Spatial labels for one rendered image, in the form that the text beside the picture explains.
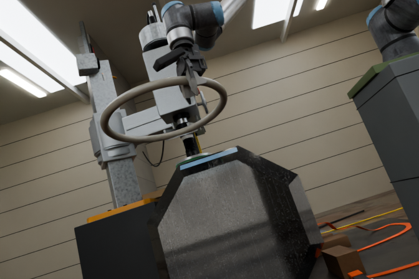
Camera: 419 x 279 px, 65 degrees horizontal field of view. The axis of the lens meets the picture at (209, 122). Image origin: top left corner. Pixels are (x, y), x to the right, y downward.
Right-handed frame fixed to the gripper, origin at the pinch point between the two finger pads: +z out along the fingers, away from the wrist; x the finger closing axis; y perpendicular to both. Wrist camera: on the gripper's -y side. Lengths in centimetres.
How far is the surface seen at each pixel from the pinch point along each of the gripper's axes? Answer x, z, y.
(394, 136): -3, 23, 84
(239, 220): 56, 36, 38
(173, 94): 68, -40, 26
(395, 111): -11, 16, 79
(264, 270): 55, 60, 43
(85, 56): 150, -124, -4
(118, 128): 155, -60, 13
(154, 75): 71, -55, 19
